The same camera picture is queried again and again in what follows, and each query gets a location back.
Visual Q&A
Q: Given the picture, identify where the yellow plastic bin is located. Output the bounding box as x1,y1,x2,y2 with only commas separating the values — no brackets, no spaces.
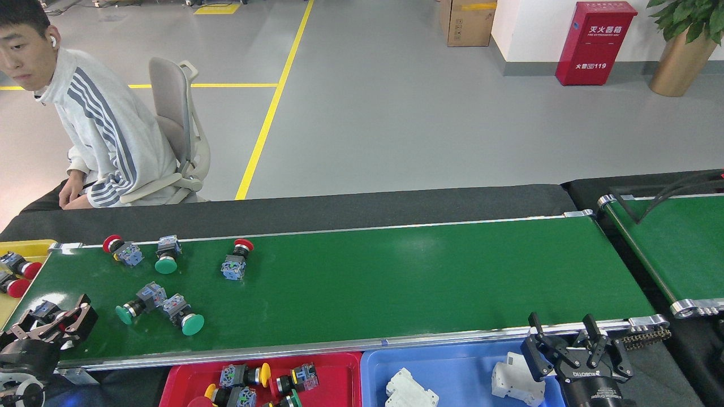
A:
0,239,58,331

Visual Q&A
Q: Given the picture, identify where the green push button switch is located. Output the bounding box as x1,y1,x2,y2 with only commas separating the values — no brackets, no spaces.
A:
154,236,183,275
29,301,62,324
263,390,301,407
161,294,205,337
115,282,168,326

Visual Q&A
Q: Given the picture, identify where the potted plant gold pot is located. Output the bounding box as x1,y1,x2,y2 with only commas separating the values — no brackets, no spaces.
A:
648,0,724,97

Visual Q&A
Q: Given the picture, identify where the blue plastic tray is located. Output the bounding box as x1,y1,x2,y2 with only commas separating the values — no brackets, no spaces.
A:
360,338,573,407

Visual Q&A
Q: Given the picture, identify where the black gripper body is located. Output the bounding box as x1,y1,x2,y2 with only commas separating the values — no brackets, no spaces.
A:
0,334,62,380
557,363,624,407

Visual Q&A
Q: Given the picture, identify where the red fire extinguisher cabinet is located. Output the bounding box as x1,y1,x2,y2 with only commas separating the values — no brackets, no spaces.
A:
555,1,638,86

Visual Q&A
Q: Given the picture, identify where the grey office chair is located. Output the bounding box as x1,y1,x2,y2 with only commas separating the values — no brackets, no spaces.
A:
119,57,212,205

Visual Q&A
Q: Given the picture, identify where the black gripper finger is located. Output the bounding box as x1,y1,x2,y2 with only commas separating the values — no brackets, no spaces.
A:
57,294,98,344
6,314,46,341
520,312,572,382
583,314,634,379

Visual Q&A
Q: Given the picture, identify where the white circuit breaker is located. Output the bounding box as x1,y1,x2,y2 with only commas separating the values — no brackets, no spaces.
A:
385,367,439,407
491,352,547,407

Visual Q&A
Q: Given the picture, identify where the cardboard box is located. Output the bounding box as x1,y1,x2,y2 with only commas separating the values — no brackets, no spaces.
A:
440,0,498,47

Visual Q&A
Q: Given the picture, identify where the long green conveyor belt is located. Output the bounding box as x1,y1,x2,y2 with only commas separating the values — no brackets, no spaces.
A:
0,210,674,388

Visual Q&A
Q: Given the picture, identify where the person's left hand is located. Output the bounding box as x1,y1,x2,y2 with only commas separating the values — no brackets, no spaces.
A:
58,176,91,209

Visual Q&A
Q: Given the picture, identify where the red plastic tray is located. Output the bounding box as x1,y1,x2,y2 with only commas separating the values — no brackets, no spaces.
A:
160,352,363,407

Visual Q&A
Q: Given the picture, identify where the conveyor drive chain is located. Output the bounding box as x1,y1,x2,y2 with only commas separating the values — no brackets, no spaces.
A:
622,327,674,350

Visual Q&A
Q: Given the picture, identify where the short green conveyor belt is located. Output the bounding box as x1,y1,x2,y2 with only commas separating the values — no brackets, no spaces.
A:
598,192,724,320

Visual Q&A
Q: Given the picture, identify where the person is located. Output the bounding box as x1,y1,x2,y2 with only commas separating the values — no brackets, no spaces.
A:
0,0,182,213

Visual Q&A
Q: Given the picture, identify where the black cable bundle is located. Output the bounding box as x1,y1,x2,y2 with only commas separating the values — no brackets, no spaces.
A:
610,172,724,225

